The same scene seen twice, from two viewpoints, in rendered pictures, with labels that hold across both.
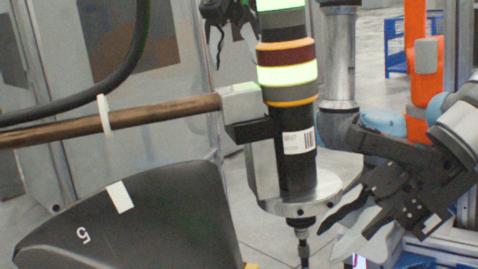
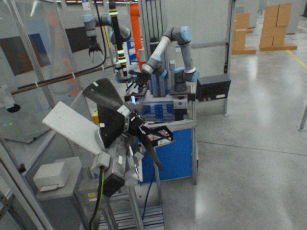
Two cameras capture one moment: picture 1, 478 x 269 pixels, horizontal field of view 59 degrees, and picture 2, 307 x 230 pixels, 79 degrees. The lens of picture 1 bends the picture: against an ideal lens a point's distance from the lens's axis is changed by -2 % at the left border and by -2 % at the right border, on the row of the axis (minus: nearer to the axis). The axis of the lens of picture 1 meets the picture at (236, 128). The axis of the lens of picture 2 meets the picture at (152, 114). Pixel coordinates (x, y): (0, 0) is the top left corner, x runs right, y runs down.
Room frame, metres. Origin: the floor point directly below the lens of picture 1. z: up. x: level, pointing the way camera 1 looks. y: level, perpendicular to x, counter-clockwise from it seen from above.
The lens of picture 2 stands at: (-0.77, 0.32, 1.77)
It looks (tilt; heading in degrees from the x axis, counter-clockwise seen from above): 28 degrees down; 334
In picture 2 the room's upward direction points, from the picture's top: 7 degrees counter-clockwise
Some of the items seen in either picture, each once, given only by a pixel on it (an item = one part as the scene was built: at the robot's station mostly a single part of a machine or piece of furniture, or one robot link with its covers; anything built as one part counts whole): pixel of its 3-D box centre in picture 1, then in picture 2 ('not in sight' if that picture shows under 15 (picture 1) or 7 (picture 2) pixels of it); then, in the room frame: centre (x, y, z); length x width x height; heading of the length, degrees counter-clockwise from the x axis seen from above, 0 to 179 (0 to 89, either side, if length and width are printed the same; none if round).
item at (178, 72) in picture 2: not in sight; (180, 74); (0.78, -0.79, 1.20); 0.13 x 0.12 x 0.14; 19
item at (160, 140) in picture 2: not in sight; (158, 136); (0.43, -0.28, 0.85); 0.22 x 0.17 x 0.07; 82
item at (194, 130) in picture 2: not in sight; (194, 157); (0.43, -0.67, 0.39); 0.04 x 0.04 x 0.78; 66
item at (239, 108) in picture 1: (282, 143); (122, 70); (0.31, -0.03, 1.50); 0.09 x 0.07 x 0.10; 101
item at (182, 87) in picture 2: not in sight; (180, 85); (0.79, -0.79, 1.09); 0.15 x 0.15 x 0.10
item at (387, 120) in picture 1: (381, 134); (133, 77); (1.10, -0.39, 1.20); 0.13 x 0.12 x 0.14; 46
